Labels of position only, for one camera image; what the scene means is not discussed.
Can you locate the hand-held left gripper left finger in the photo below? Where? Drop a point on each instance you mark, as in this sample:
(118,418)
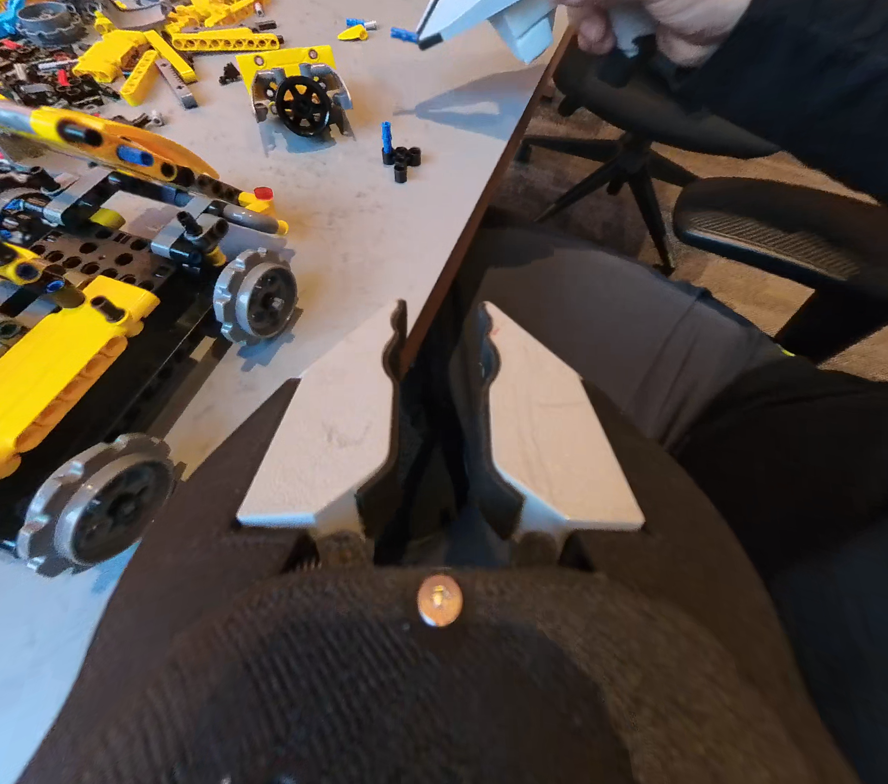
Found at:
(326,444)

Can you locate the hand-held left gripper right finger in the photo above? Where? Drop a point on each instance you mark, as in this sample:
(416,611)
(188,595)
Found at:
(555,451)

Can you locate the yellow wedge piece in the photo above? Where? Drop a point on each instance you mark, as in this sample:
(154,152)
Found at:
(352,33)

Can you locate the black office chair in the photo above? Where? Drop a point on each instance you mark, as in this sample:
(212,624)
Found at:
(624,104)

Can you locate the yellow grey wheel assembly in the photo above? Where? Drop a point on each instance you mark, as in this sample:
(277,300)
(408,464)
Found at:
(298,97)

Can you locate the pile of yellow beams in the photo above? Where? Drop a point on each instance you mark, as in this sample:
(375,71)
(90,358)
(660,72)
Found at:
(222,41)

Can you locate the small black connector piece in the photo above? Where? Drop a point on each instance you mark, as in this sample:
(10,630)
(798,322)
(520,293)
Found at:
(230,74)

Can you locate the yellow toy brick car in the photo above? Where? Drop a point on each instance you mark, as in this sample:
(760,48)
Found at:
(62,347)

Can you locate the dark gear rack piece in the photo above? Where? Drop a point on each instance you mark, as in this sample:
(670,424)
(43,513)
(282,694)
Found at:
(177,84)

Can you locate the pile of small black pieces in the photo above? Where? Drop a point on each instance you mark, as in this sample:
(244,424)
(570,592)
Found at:
(35,94)

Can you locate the blue brick separator tool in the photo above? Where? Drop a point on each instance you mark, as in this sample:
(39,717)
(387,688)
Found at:
(12,10)

